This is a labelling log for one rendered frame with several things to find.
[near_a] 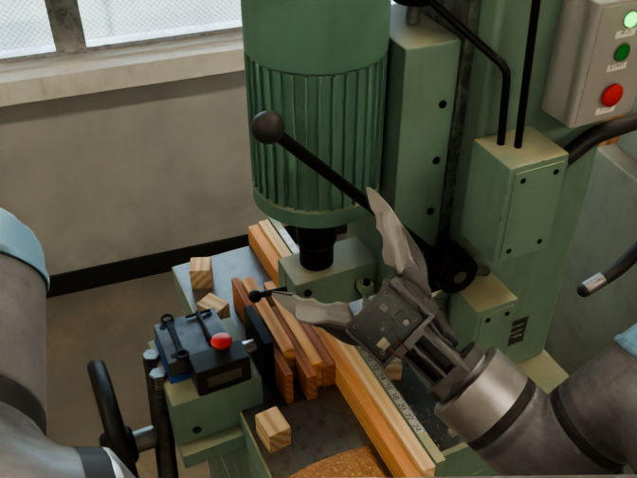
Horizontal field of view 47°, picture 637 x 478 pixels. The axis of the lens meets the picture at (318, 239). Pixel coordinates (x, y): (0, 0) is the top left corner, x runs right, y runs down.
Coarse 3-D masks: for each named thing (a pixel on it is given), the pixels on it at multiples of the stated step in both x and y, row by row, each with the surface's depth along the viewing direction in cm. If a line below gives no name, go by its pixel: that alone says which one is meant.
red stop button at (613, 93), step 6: (612, 84) 89; (618, 84) 89; (606, 90) 89; (612, 90) 89; (618, 90) 89; (606, 96) 89; (612, 96) 89; (618, 96) 90; (606, 102) 90; (612, 102) 90
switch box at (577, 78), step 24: (576, 0) 85; (600, 0) 82; (624, 0) 83; (576, 24) 86; (600, 24) 83; (576, 48) 87; (600, 48) 85; (552, 72) 92; (576, 72) 88; (600, 72) 88; (624, 72) 89; (552, 96) 93; (576, 96) 89; (600, 96) 90; (624, 96) 92; (576, 120) 91
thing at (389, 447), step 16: (256, 240) 136; (272, 256) 132; (272, 272) 131; (336, 352) 113; (336, 368) 111; (352, 384) 108; (352, 400) 108; (368, 400) 106; (368, 416) 104; (368, 432) 105; (384, 432) 101; (384, 448) 101; (400, 448) 99; (400, 464) 97
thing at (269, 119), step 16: (272, 112) 75; (256, 128) 75; (272, 128) 74; (288, 144) 77; (304, 160) 80; (320, 160) 81; (336, 176) 83; (352, 192) 85; (368, 208) 88; (416, 240) 95; (448, 240) 102; (432, 256) 98; (448, 256) 99; (464, 256) 99; (432, 272) 100; (448, 272) 98; (464, 272) 100; (480, 272) 104; (448, 288) 100
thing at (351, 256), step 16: (352, 240) 114; (288, 256) 111; (336, 256) 111; (352, 256) 111; (368, 256) 111; (288, 272) 108; (304, 272) 108; (320, 272) 108; (336, 272) 108; (352, 272) 110; (368, 272) 111; (288, 288) 109; (304, 288) 107; (320, 288) 109; (336, 288) 110; (352, 288) 112
